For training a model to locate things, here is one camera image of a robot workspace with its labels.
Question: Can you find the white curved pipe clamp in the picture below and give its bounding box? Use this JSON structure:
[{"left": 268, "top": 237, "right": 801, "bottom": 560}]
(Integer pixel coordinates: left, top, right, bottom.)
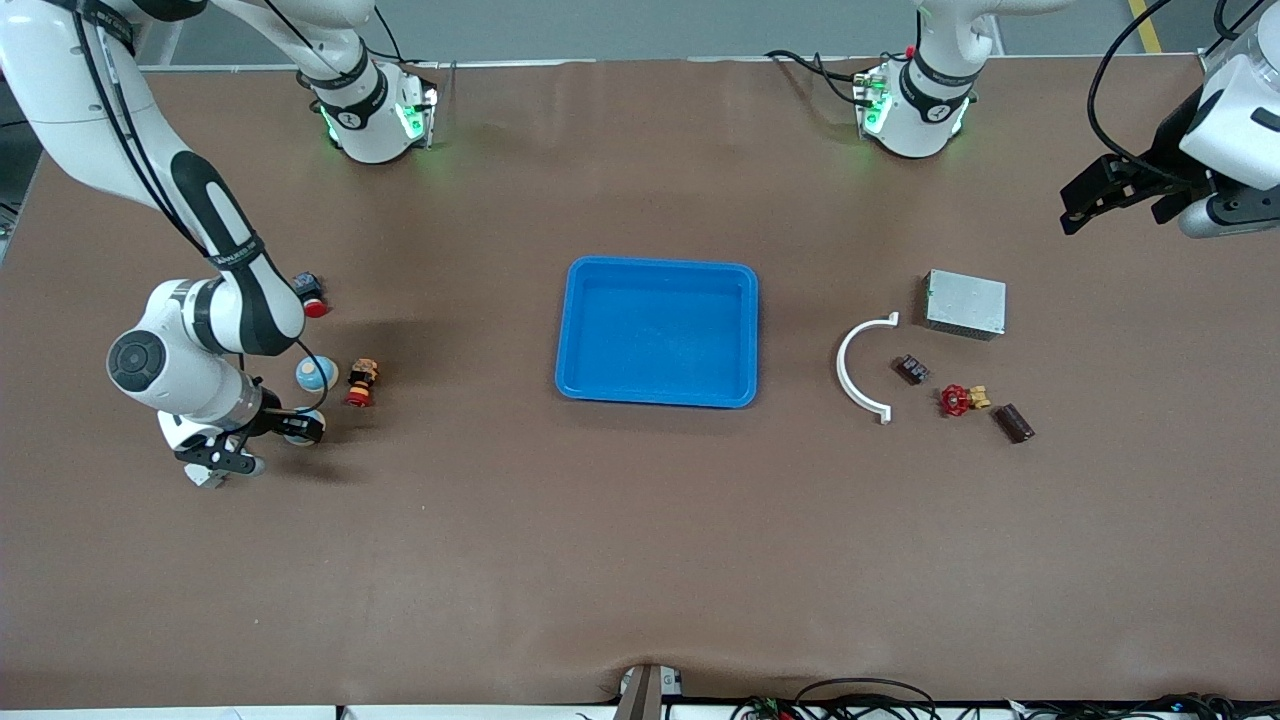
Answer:
[{"left": 835, "top": 312, "right": 900, "bottom": 426}]

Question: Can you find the black base cable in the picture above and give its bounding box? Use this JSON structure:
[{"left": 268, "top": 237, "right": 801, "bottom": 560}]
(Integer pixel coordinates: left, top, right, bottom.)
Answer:
[
  {"left": 370, "top": 10, "right": 441, "bottom": 96},
  {"left": 765, "top": 48, "right": 871, "bottom": 106}
]

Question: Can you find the blue plastic tray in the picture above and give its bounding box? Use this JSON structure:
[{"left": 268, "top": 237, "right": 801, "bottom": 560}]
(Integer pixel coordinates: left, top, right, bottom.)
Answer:
[{"left": 553, "top": 256, "right": 759, "bottom": 410}]

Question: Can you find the black looped cable bundle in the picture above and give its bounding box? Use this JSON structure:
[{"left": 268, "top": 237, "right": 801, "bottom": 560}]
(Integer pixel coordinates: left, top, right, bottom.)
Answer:
[{"left": 730, "top": 678, "right": 941, "bottom": 720}]

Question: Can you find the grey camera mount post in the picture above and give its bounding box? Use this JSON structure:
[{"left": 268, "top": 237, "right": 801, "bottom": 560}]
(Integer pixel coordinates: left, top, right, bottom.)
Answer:
[{"left": 613, "top": 664, "right": 683, "bottom": 720}]

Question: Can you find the grey metal box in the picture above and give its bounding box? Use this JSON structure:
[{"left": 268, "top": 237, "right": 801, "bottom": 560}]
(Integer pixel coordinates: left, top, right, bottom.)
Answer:
[{"left": 922, "top": 269, "right": 1007, "bottom": 342}]

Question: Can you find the dark brown capacitor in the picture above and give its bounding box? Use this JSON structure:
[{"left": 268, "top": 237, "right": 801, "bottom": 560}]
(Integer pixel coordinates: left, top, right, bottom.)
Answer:
[{"left": 991, "top": 403, "right": 1036, "bottom": 445}]

